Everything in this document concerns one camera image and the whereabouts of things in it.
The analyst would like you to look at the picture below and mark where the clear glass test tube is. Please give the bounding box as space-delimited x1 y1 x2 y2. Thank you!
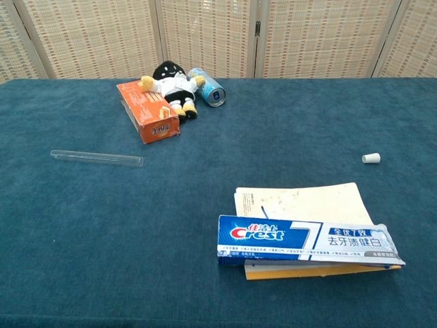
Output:
50 149 144 168

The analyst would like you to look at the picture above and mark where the light blue drink can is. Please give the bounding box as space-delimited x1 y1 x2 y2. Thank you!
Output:
186 67 227 108

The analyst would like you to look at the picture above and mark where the orange carton box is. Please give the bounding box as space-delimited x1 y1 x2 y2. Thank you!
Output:
116 79 181 145

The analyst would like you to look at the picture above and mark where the black-headed plush doll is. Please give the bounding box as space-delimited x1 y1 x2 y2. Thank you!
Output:
140 60 206 120

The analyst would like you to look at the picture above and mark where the blue Crest toothpaste box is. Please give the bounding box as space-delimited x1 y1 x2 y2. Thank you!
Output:
216 215 406 267

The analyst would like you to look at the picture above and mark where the cream paper booklet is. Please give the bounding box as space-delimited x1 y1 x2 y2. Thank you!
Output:
234 182 402 282

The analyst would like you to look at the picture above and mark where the dark blue tablecloth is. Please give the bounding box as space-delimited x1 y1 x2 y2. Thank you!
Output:
0 77 437 328

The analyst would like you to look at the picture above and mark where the woven folding screen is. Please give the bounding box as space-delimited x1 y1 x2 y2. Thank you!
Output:
0 0 437 80

